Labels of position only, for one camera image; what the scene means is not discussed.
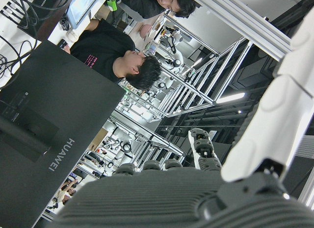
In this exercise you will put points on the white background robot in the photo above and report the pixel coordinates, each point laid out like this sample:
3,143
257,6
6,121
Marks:
176,58

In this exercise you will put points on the pink bowl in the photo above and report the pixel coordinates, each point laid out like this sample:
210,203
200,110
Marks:
145,30

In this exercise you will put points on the brown cardboard box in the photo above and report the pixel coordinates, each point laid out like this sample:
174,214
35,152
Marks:
98,139

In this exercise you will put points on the white grey right robot hand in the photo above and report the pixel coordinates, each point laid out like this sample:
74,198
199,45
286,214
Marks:
157,201

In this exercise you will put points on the person in plain black jacket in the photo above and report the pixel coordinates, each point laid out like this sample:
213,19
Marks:
144,3

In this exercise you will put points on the silver laptop screen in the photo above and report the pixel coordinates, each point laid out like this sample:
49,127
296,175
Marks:
82,6

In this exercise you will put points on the long ceiling light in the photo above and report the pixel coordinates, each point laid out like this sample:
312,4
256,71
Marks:
230,97

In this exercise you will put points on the large aluminium profile frame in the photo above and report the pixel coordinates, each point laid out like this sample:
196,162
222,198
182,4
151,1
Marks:
245,19

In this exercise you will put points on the person in black printed shirt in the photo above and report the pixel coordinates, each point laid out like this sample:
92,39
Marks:
103,49

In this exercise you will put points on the green plastic clip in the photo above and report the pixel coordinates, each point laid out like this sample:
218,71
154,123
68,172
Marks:
112,5

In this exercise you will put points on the black Huawei monitor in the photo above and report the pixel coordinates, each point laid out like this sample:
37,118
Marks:
61,95

